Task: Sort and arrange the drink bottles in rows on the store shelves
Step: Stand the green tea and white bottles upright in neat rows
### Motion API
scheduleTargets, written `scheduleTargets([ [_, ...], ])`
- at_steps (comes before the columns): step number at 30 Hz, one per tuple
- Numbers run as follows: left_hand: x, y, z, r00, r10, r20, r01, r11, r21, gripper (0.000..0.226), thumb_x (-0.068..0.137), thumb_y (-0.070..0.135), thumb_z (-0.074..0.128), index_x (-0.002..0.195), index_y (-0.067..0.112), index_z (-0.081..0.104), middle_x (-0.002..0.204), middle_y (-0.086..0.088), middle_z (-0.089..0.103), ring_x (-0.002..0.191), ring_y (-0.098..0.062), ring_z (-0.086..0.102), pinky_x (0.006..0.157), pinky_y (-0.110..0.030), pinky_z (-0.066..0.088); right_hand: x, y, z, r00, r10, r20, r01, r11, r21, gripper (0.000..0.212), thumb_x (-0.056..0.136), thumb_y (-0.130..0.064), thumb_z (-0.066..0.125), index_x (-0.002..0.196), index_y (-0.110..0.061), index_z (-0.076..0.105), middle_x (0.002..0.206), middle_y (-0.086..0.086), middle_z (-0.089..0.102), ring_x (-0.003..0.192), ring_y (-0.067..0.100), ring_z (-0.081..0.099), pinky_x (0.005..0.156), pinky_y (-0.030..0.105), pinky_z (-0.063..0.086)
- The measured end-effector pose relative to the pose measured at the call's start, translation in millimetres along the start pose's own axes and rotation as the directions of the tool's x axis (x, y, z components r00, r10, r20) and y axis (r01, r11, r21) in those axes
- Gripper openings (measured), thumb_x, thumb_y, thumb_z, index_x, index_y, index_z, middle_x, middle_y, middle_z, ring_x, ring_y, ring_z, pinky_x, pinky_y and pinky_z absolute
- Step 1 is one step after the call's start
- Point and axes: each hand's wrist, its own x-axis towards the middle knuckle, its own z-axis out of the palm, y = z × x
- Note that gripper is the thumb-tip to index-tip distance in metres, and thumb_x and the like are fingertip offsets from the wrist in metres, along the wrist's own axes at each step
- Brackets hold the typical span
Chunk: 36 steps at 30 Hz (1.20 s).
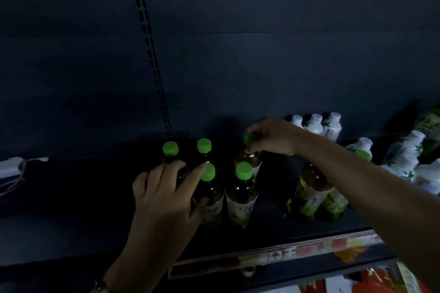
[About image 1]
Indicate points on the yellow trimmed card pack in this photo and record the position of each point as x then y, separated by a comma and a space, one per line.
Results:
407, 279

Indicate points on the red shelf price strip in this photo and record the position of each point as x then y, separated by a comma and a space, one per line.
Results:
292, 251

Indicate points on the large orange soda bottle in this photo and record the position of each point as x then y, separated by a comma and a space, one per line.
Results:
347, 254

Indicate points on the dark grey metal shelf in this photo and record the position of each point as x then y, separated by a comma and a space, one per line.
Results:
86, 227

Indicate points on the red plastic snack bag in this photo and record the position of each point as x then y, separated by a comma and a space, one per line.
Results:
378, 280

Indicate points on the person's right forearm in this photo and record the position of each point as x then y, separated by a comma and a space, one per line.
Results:
378, 193

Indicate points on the person's right hand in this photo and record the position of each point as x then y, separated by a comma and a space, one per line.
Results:
278, 136

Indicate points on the white bottle yellow base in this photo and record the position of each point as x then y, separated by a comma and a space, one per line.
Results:
314, 124
297, 121
332, 128

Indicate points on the person's left hand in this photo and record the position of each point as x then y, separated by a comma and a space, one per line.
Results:
161, 213

